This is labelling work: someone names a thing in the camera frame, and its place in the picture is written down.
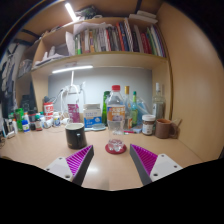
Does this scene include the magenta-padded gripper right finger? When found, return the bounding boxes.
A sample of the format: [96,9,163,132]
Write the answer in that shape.
[129,143,184,186]

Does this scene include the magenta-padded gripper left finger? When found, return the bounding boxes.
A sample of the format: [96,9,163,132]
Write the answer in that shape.
[44,144,95,187]

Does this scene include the clear drink bottle red cap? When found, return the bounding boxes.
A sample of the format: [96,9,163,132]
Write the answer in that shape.
[105,84,127,153]

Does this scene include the black mug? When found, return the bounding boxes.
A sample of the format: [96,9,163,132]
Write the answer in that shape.
[64,122,88,150]

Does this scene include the red round coaster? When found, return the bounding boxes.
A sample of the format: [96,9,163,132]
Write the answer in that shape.
[105,143,128,155]

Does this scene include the brown jar white lid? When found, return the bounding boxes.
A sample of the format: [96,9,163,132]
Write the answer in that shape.
[141,114,157,136]

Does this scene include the brown mug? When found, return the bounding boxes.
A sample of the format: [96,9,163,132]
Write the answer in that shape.
[154,118,179,140]

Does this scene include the white and blue carton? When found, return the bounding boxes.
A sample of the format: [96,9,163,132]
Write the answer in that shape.
[82,103,103,129]

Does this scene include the magenta pouch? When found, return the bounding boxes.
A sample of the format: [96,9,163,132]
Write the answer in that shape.
[67,103,81,124]

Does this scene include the green-capped bottle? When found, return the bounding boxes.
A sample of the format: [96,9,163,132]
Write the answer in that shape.
[130,90,139,128]

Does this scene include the clear plastic bag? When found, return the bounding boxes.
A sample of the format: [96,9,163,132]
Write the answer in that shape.
[135,97,151,126]

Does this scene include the yellow-capped glass bottle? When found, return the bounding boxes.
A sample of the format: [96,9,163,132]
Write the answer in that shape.
[123,85,133,130]

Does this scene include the dark jar green lid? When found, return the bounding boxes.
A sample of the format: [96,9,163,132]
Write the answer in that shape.
[34,114,44,132]

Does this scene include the tall clear glass bottle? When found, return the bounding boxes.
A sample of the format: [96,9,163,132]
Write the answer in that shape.
[152,82,166,123]

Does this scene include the red and white canister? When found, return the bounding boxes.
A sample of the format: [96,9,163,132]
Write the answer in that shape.
[43,102,55,121]

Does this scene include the white bottle blue label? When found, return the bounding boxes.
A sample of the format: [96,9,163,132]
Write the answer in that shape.
[21,119,31,133]

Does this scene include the green container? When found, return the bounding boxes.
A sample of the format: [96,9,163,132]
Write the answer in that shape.
[14,107,25,131]

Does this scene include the white light bar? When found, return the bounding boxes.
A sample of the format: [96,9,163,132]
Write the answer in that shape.
[51,64,94,75]

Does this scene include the dark hanging clothes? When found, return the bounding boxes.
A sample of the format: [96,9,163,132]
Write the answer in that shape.
[0,49,18,118]

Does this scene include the wooden shelf unit with books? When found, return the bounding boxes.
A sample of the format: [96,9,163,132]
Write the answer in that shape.
[14,9,174,121]

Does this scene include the ceiling light tube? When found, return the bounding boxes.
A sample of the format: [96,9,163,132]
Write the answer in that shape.
[64,2,78,22]

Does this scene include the white wall socket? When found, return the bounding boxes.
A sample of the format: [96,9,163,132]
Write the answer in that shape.
[68,84,83,95]

